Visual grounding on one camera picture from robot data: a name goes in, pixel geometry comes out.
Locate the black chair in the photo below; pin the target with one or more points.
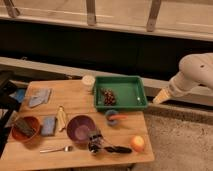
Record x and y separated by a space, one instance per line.
6 102

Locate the blue object at table edge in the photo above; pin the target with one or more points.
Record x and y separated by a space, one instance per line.
19 95

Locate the orange-yellow apple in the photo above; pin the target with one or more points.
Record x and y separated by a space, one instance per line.
137 143

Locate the blue-grey cloth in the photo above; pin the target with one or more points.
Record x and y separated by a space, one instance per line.
40 97

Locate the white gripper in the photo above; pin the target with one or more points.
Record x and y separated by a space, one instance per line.
179 85

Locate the white cup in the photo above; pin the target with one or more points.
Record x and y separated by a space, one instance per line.
88 82

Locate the dark scrub sponge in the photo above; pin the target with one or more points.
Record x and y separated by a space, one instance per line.
24 127

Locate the purple bowl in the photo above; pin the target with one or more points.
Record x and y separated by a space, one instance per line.
79 127

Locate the orange carrot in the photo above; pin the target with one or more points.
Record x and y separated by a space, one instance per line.
117 117

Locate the green plastic tray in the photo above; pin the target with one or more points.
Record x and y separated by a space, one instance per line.
128 92

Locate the silver spoon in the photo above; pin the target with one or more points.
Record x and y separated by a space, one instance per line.
64 149

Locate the orange bowl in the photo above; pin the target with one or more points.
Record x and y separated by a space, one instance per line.
33 122

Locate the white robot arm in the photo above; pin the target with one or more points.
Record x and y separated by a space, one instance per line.
194 69

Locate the black handled dish brush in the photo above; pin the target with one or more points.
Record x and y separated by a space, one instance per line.
97 142

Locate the banana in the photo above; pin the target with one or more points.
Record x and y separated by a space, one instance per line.
61 118

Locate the blue sponge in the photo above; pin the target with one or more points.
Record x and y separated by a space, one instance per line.
48 127

